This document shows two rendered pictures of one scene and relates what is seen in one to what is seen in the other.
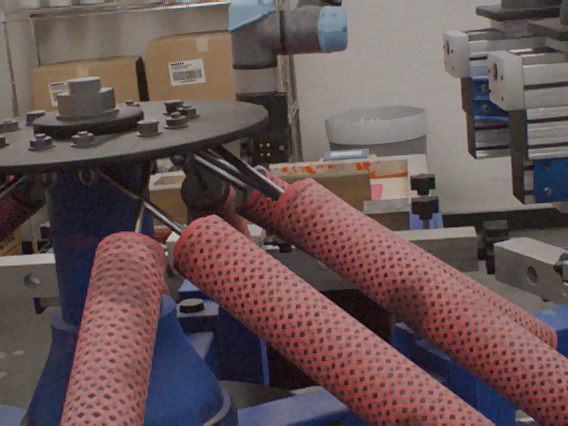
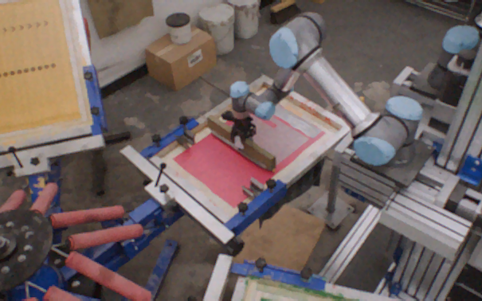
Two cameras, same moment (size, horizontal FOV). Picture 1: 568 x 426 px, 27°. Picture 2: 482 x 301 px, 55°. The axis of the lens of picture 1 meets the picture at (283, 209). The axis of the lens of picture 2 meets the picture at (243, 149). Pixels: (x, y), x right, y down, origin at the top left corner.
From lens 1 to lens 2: 1.67 m
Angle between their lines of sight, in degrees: 49
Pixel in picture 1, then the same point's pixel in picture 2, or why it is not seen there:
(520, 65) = (340, 154)
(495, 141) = not seen: hidden behind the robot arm
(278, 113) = (244, 126)
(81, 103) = not seen: outside the picture
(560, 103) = (354, 174)
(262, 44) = (237, 105)
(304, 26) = (250, 108)
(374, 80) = not seen: outside the picture
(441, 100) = not seen: outside the picture
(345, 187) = (264, 158)
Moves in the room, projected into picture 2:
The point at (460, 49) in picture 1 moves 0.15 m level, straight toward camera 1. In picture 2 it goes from (394, 87) to (374, 104)
